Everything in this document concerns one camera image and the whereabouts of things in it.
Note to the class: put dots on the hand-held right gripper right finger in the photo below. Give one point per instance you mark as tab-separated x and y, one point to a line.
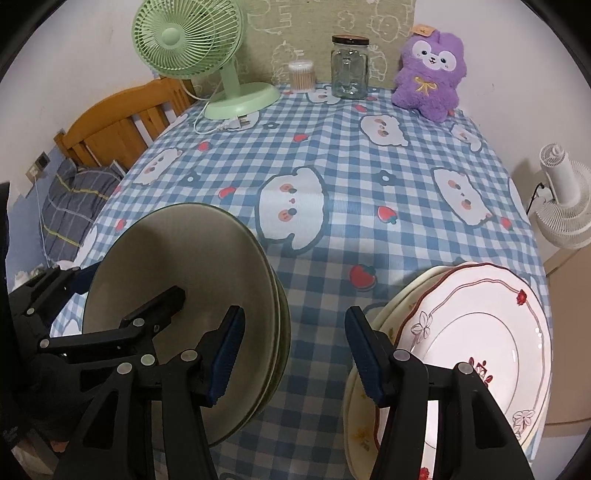
364	360

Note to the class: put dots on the dark wall socket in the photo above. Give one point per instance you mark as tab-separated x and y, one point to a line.
42	159

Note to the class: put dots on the grey striped cloth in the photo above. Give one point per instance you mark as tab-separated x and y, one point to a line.
74	198

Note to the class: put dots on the purple plush toy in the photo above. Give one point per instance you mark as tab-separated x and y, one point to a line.
429	83

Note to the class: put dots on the white standing fan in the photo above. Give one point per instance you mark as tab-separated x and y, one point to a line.
568	217

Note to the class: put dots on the blue checked printed tablecloth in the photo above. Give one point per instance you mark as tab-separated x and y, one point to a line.
346	184

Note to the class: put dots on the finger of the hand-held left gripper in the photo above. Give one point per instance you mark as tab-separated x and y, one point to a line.
166	302
81	277

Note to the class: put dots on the grey floral ceramic bowl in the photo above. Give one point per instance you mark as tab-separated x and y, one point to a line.
184	249
280	323
287	332

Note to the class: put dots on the white red-trimmed plate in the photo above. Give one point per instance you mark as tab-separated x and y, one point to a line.
485	332

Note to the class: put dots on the beige cabinet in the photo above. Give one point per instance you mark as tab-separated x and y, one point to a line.
572	323

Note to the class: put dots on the cream scalloped yellow-flower plate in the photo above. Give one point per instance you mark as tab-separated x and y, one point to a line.
418	288

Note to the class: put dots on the cream beaded yellow-flower plate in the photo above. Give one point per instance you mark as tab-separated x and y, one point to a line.
358	443

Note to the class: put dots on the clear glass jar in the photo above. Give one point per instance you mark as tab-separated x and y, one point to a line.
349	69

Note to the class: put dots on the cotton swab box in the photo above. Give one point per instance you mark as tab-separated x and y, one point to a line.
302	78

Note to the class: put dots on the green desk fan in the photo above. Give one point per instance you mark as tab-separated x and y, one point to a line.
171	37

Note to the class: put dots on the green printed wall cloth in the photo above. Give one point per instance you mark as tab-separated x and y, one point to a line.
314	27

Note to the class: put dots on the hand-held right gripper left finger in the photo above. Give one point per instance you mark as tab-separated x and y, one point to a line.
228	355

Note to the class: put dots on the dark cloth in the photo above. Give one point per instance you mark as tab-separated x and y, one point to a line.
3	230

